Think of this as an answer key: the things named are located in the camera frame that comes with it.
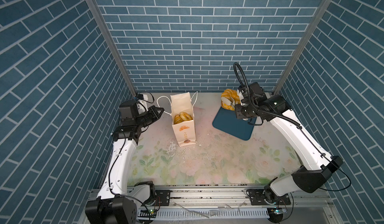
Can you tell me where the right aluminium corner post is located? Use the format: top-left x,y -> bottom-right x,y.
272,0 -> 332,95

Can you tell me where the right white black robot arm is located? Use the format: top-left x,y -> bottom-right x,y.
235,83 -> 344,205

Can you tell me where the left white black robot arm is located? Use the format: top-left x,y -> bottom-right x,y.
85,100 -> 165,224

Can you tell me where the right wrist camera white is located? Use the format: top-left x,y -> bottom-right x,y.
237,86 -> 245,106

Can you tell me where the white printed paper bag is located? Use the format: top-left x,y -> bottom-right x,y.
156,92 -> 198,147

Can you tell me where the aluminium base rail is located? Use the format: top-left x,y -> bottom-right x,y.
80,184 -> 340,224

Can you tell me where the ring donut bread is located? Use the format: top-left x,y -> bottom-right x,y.
179,112 -> 193,121

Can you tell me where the black corrugated cable hose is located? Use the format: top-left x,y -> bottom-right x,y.
233,62 -> 302,129

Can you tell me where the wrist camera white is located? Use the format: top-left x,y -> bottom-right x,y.
135,93 -> 150,109
237,86 -> 245,106

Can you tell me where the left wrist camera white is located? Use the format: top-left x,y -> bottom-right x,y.
135,93 -> 150,109

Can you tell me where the left aluminium corner post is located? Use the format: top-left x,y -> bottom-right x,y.
85,0 -> 137,96

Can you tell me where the long croissant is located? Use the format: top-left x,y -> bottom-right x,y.
174,115 -> 183,125

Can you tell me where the dark blue tray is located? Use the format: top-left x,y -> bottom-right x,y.
213,107 -> 257,141

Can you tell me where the aluminium corner post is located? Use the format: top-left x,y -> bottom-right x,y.
85,0 -> 137,96
272,0 -> 332,95

